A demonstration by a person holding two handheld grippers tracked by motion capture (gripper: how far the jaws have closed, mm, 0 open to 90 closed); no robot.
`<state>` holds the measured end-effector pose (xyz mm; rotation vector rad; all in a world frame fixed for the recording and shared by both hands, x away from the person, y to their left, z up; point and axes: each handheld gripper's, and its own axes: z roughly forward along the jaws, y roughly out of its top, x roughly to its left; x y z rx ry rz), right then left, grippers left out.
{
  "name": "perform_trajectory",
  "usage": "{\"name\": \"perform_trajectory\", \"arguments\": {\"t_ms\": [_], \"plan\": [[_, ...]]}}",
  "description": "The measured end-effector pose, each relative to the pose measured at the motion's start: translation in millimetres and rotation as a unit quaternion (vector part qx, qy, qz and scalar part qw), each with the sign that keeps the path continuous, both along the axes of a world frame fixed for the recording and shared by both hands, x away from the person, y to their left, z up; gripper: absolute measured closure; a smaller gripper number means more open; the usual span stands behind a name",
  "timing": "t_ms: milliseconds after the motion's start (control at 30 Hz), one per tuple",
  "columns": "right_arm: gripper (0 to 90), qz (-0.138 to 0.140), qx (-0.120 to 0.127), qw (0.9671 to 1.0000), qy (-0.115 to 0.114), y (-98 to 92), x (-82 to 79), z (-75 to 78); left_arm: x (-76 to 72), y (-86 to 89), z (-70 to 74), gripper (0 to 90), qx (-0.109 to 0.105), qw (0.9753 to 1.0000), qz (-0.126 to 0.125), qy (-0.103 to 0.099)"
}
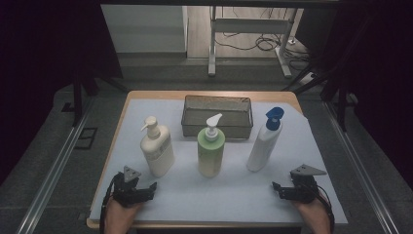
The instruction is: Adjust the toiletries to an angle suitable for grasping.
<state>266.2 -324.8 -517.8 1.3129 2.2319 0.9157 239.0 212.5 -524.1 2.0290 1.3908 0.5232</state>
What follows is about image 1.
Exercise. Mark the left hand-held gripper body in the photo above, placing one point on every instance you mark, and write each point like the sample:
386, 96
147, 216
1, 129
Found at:
125, 191

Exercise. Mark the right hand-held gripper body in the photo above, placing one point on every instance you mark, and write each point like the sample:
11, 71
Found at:
305, 190

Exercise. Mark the cream pump bottle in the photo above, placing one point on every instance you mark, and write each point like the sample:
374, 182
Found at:
159, 156

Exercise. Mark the white bottle with blue pump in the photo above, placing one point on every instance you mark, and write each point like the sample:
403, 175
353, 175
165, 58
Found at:
263, 149

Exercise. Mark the green pump bottle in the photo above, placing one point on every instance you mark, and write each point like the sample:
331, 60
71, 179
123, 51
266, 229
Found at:
211, 156

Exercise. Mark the metal mesh basket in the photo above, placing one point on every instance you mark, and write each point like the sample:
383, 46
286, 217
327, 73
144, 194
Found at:
201, 110

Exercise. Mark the person's left hand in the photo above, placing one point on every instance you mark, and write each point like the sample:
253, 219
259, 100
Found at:
120, 217

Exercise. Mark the person's right hand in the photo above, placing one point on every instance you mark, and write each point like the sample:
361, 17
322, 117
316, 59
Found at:
313, 217

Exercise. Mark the black stand leg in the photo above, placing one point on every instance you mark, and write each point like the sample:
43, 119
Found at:
77, 97
341, 107

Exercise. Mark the white power strip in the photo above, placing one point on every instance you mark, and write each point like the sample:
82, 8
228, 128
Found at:
308, 78

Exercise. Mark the dark curtain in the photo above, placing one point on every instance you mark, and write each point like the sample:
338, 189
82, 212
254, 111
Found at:
39, 81
380, 81

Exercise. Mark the white metal stand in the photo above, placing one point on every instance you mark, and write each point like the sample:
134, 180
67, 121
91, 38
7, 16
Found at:
250, 25

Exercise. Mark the aluminium rail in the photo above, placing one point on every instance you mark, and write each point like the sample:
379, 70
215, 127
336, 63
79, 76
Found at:
52, 172
360, 169

